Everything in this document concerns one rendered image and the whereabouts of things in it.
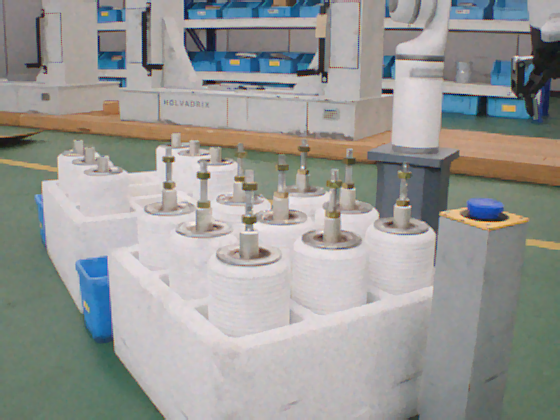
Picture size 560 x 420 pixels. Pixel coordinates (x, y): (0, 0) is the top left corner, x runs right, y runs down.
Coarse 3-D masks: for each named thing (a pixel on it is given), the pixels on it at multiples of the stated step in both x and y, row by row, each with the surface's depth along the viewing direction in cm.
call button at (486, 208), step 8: (472, 200) 65; (480, 200) 65; (488, 200) 65; (496, 200) 65; (472, 208) 64; (480, 208) 63; (488, 208) 63; (496, 208) 63; (480, 216) 64; (488, 216) 63; (496, 216) 64
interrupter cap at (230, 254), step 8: (224, 248) 72; (232, 248) 72; (264, 248) 72; (272, 248) 72; (216, 256) 69; (224, 256) 69; (232, 256) 69; (264, 256) 70; (272, 256) 69; (280, 256) 69; (232, 264) 67; (240, 264) 67; (248, 264) 66; (256, 264) 67; (264, 264) 67
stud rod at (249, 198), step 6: (246, 174) 68; (252, 174) 68; (246, 180) 68; (252, 180) 68; (246, 192) 68; (252, 192) 68; (246, 198) 68; (252, 198) 68; (246, 204) 68; (252, 204) 68; (246, 210) 69; (252, 210) 69; (246, 228) 69; (252, 228) 69
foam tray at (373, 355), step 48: (144, 288) 80; (432, 288) 80; (144, 336) 82; (192, 336) 67; (288, 336) 66; (336, 336) 70; (384, 336) 74; (144, 384) 86; (192, 384) 69; (240, 384) 64; (288, 384) 67; (336, 384) 72; (384, 384) 76
